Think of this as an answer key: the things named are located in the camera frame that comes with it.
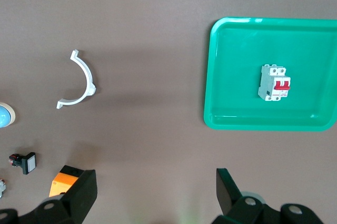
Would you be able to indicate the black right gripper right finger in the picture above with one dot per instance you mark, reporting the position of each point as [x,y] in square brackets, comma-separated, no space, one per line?
[237,211]

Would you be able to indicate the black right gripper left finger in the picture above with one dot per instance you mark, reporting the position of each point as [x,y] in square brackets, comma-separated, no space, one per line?
[71,203]

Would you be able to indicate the white circuit breaker red lever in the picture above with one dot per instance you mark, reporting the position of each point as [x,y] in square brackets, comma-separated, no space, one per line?
[272,84]

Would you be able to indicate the orange box with black base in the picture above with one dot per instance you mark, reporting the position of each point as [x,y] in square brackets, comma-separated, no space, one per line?
[63,183]

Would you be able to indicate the black square push button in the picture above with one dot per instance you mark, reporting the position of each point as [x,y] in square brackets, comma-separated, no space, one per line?
[26,163]

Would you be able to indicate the blue dome buzzer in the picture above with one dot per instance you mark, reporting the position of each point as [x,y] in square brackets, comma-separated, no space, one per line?
[5,114]

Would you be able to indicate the small white pipe clamp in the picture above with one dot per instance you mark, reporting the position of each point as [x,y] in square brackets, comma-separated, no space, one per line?
[88,76]

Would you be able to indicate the green plastic tray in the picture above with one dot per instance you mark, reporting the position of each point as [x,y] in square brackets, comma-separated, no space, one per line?
[237,76]

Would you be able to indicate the brown table cover sheet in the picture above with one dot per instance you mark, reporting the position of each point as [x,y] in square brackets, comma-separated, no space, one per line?
[144,50]

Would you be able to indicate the green and white switch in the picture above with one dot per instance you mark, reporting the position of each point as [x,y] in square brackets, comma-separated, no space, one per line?
[2,188]

